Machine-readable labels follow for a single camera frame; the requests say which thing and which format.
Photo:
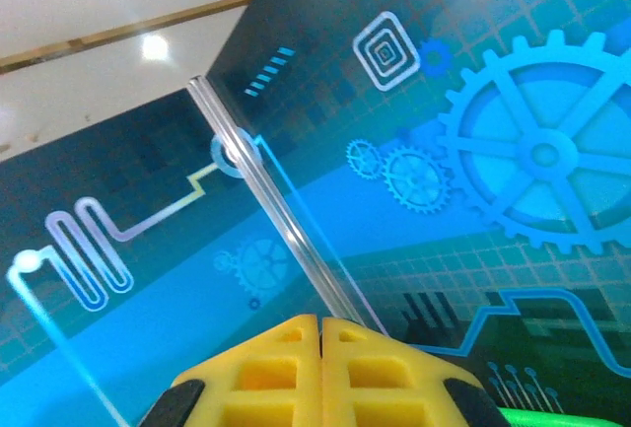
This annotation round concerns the green perforated plastic basket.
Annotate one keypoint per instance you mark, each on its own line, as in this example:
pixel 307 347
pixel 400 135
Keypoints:
pixel 552 419

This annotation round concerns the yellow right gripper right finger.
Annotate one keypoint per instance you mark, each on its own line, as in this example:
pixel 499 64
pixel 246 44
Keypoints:
pixel 374 373

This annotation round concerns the aluminium frame post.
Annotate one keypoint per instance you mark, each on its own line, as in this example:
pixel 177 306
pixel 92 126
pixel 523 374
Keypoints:
pixel 276 210

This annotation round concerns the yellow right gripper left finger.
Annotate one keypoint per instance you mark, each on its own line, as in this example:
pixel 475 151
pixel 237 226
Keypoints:
pixel 276 373

